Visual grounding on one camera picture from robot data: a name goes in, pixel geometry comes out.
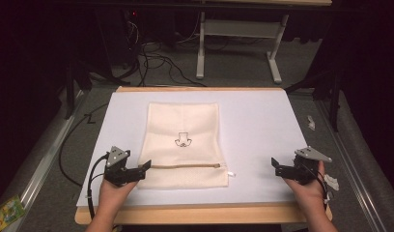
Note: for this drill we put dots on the green yellow packet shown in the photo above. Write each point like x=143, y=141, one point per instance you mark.
x=6, y=214

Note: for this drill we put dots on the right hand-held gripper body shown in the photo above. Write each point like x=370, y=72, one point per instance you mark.
x=306, y=166

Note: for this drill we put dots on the cream mesh zipper bag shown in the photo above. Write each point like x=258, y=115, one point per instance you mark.
x=183, y=145

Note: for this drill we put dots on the person's left hand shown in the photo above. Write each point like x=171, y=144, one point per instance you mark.
x=116, y=193

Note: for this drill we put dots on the person's right hand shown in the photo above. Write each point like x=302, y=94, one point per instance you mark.
x=309, y=193

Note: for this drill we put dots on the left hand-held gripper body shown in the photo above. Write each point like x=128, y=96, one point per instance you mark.
x=118, y=162

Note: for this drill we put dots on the small white paper scrap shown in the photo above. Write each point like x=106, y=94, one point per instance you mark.
x=311, y=122

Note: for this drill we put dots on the white metal desk frame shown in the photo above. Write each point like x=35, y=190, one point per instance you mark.
x=240, y=29

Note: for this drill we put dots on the black stand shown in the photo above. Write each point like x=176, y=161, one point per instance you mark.
x=76, y=80
x=335, y=96

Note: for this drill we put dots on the white table board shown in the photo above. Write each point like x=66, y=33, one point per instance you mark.
x=249, y=129

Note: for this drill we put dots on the wooden table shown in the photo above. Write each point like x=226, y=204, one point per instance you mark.
x=201, y=214

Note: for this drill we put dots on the crumpled white paper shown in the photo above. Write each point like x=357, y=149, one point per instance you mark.
x=332, y=182

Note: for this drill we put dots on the aluminium floor rail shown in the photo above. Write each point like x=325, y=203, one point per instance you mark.
x=47, y=158
x=349, y=167

